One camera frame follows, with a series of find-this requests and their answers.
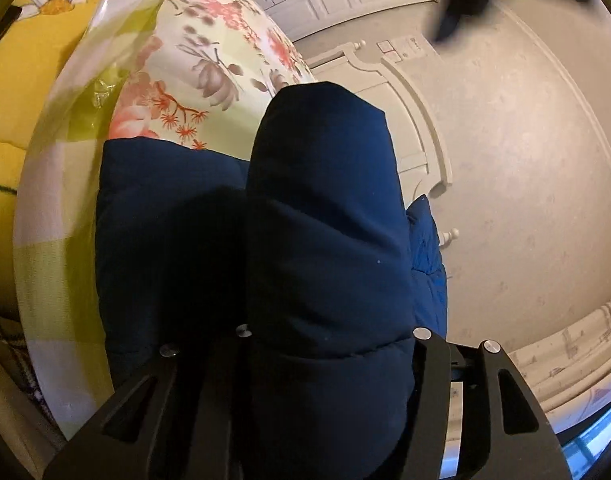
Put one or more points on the white arched headboard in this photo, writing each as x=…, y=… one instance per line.
x=410, y=125

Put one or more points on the floral bed sheet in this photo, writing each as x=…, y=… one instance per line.
x=150, y=60

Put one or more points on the striped curtain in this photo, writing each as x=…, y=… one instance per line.
x=575, y=350

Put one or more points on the dark blue padded jacket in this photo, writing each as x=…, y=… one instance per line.
x=325, y=220

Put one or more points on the yellow daisy-print blanket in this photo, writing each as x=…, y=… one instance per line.
x=25, y=85

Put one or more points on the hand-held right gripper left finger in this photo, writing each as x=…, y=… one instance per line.
x=205, y=410

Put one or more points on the wall switch panel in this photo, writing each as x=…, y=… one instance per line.
x=400, y=49

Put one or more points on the window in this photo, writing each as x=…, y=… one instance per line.
x=593, y=440

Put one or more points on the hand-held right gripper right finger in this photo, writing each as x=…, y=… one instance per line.
x=430, y=385

